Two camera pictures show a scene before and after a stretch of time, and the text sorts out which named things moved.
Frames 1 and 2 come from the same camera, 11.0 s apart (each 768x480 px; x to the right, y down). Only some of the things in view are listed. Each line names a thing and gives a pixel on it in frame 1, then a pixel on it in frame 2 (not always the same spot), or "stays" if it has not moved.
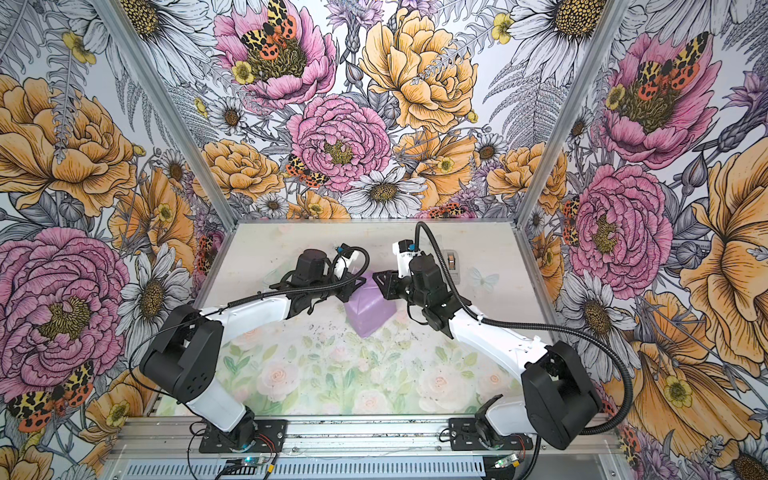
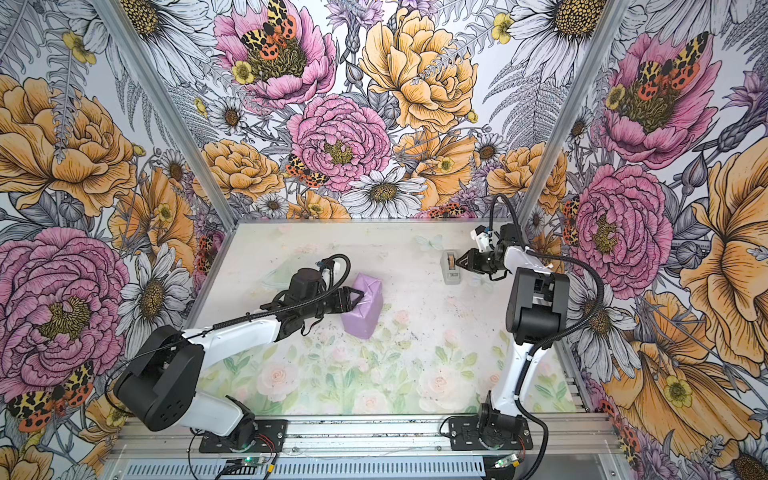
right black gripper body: (405, 288) → (485, 262)
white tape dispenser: (452, 258) stays
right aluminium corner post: (611, 23) stays
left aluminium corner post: (127, 39) stays
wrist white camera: (404, 249) → (481, 234)
